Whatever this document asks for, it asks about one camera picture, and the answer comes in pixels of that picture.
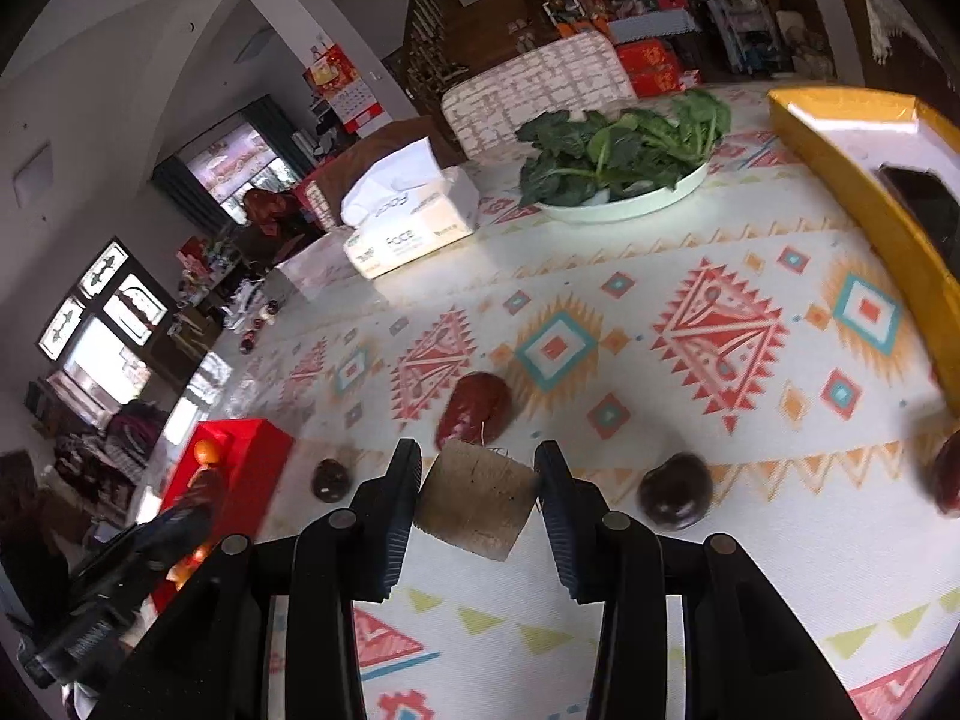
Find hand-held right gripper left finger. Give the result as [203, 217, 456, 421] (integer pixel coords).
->
[109, 439, 425, 720]

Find white lace cloth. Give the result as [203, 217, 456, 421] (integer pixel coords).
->
[862, 0, 938, 61]

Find white plate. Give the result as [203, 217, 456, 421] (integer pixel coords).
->
[536, 157, 710, 224]

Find dark red bundle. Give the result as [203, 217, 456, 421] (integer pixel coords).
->
[241, 187, 301, 230]

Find red wall calendar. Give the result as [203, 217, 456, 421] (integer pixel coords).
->
[304, 45, 380, 128]

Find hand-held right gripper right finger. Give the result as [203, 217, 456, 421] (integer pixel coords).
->
[534, 441, 863, 720]

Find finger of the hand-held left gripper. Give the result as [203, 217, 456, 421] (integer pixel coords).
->
[135, 506, 215, 563]

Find metal rack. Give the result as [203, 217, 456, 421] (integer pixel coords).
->
[705, 0, 781, 76]

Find green spinach leaves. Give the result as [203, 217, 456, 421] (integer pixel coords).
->
[516, 88, 732, 207]

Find wooden staircase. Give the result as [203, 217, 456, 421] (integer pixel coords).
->
[405, 0, 481, 113]

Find dark purple plum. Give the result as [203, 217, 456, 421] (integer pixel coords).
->
[312, 457, 352, 503]
[637, 452, 713, 531]

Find yellow box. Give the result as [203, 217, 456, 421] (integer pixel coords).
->
[766, 88, 960, 413]

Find white tissue box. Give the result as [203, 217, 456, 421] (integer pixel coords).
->
[341, 136, 481, 280]

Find red gift box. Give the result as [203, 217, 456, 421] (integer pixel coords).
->
[615, 37, 706, 98]

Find wrinkled red date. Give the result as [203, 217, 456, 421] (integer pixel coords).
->
[180, 465, 226, 522]

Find dark curtain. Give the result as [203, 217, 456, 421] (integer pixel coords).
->
[244, 95, 316, 173]
[154, 157, 226, 230]

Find white patterned chair back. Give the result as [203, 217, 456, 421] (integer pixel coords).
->
[441, 30, 637, 158]

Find smooth red date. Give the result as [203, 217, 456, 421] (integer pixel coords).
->
[435, 371, 515, 451]

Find white plastic wrapper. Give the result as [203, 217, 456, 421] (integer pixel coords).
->
[225, 281, 263, 331]

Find decorated window panes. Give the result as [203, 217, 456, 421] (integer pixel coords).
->
[37, 240, 170, 361]

